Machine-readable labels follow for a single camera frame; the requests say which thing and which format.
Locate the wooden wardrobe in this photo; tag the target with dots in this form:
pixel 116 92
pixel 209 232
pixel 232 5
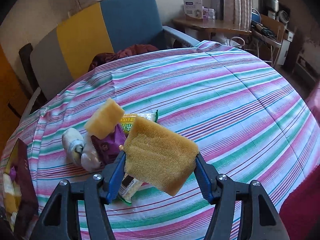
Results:
pixel 10 85

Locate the white rolled cloth green print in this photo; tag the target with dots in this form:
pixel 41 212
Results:
pixel 72 145

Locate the small purple jar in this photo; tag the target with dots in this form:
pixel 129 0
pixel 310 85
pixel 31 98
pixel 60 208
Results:
pixel 205 13

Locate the black rolled mat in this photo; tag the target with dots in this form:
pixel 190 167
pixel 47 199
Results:
pixel 27 62

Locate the black round-faced appliance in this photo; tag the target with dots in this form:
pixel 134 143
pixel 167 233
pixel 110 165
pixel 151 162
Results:
pixel 284 16

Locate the grey yellow blue armchair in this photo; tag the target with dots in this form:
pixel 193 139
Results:
pixel 125 25

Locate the green yellow cracker packet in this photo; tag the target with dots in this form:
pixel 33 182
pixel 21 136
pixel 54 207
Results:
pixel 127 187

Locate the large yellow sponge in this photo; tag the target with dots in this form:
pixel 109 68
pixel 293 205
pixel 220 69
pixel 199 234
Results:
pixel 160 155

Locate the purple snack packet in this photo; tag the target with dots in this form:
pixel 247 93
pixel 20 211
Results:
pixel 107 147

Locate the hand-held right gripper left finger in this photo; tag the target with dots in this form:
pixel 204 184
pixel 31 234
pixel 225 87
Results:
pixel 116 177

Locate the white appliance box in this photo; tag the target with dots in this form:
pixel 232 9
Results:
pixel 285 47

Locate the small white jar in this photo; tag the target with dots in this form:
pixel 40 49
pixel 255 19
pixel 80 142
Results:
pixel 211 13

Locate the wooden side table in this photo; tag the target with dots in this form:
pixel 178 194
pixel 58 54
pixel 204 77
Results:
pixel 207 25

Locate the brown cardboard box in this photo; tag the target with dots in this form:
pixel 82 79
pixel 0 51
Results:
pixel 272 27

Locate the silver thermos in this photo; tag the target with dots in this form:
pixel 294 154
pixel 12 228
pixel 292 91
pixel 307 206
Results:
pixel 275 5

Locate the red and gold tin box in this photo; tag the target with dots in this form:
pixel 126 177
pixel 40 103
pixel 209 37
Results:
pixel 26 180

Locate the dark red cloth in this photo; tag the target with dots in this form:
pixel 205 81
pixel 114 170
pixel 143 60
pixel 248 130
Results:
pixel 130 52

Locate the white product box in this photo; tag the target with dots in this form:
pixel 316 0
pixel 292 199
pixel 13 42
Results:
pixel 192 10

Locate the small yellow sponge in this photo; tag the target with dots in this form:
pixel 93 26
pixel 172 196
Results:
pixel 105 118

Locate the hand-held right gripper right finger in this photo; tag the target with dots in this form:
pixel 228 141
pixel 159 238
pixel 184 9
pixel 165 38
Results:
pixel 203 177

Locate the patterned curtain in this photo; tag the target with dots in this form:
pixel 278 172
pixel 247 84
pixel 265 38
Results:
pixel 237 2

